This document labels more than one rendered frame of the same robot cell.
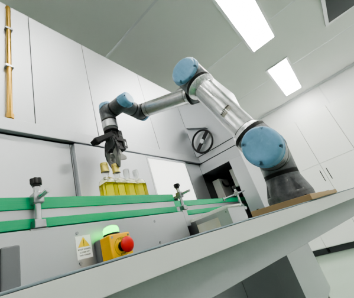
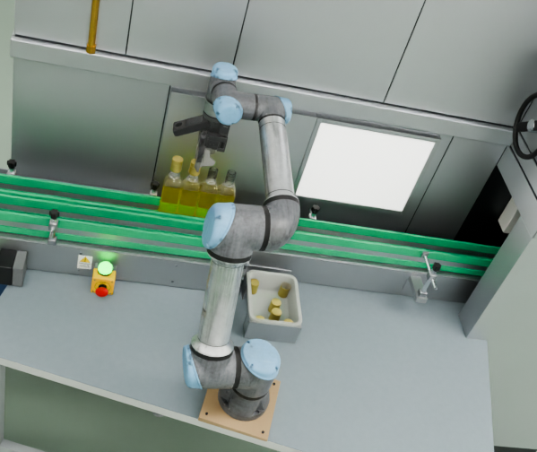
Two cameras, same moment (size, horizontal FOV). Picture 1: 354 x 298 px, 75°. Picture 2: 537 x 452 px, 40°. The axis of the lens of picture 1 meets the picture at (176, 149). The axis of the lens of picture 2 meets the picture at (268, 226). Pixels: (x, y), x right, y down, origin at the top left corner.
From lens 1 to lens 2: 2.16 m
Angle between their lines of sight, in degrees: 74
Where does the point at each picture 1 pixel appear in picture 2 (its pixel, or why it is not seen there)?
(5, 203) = (32, 220)
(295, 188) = (229, 401)
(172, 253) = (32, 370)
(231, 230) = (78, 383)
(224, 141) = not seen: outside the picture
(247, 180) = (500, 273)
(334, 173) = not seen: outside the picture
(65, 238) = (71, 254)
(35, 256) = (46, 256)
